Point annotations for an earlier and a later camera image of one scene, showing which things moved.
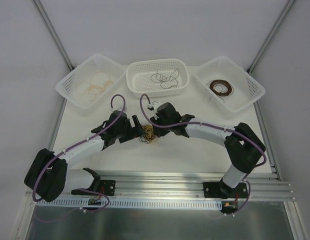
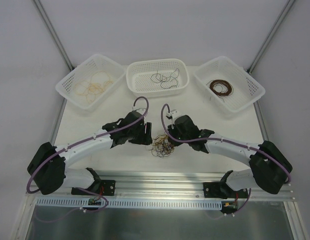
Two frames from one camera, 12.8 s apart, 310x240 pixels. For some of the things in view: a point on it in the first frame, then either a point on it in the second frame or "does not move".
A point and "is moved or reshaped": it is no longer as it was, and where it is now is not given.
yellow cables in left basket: x=99 y=81 does not move
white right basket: x=246 y=88 does not move
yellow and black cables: x=148 y=136 is moved or reshaped
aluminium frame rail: x=190 y=185 does not move
